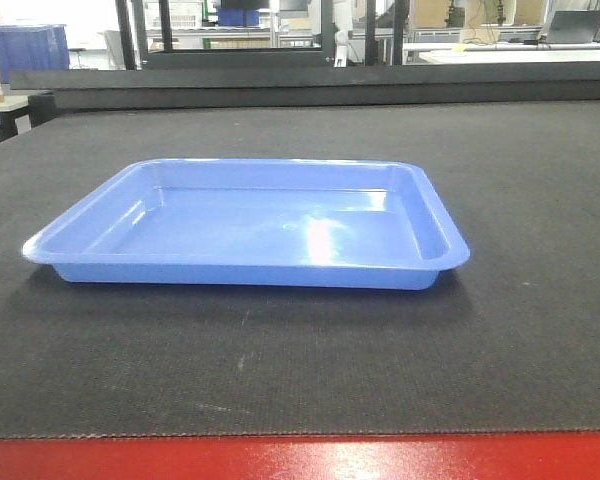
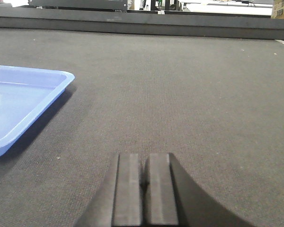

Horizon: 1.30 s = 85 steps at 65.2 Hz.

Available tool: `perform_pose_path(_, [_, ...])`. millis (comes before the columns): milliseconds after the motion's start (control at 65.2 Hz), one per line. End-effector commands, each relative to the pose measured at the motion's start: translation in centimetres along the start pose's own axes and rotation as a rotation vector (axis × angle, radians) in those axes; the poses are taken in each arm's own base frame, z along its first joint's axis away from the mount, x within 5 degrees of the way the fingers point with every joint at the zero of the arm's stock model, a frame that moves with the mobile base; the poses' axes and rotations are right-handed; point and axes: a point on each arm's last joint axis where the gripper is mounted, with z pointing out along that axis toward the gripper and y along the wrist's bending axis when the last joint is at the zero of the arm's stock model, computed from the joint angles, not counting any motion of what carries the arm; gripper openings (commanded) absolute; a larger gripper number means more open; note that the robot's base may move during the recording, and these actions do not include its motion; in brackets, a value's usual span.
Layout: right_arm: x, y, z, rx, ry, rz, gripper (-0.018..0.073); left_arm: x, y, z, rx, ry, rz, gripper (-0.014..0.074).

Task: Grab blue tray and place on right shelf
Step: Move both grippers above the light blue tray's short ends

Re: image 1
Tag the blue plastic tray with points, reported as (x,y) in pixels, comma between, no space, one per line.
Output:
(238,221)

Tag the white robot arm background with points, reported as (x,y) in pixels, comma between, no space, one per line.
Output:
(343,22)

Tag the black fabric table mat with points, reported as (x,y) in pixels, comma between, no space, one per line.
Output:
(509,342)

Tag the blue storage crate background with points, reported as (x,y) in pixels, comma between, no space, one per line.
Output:
(32,47)

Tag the white lab desk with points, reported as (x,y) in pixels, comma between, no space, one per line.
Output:
(499,53)

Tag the open laptop on desk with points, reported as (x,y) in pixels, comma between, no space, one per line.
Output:
(572,27)

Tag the black metal frame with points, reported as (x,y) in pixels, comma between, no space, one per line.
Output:
(136,55)

